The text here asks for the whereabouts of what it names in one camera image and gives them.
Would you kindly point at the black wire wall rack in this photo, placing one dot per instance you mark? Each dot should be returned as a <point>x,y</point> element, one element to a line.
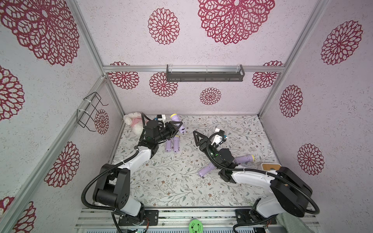
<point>93,117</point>

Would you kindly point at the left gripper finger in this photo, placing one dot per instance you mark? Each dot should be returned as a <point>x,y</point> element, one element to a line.
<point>174,125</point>
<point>171,134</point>

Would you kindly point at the green round disc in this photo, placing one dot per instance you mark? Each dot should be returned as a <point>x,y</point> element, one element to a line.
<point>195,226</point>

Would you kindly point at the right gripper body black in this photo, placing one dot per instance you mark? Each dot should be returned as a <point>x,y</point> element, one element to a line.
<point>209,145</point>

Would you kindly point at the purple flashlight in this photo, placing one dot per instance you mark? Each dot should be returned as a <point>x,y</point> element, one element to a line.
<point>176,144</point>
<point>244,159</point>
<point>205,170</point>
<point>175,117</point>
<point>168,146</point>

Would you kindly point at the black wall shelf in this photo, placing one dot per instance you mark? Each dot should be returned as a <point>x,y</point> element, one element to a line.
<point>205,75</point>

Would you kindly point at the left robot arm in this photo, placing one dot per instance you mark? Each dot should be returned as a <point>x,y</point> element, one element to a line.
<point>110,189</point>

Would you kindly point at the white plush toy pink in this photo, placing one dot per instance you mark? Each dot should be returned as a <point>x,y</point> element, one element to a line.
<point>134,120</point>

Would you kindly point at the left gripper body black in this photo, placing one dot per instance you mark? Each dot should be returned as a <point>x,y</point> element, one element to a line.
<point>163,133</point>

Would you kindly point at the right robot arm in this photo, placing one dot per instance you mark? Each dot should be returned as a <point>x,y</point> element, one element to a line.
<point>284,190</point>

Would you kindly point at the green cloth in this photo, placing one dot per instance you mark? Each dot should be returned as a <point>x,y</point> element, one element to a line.
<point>292,223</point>

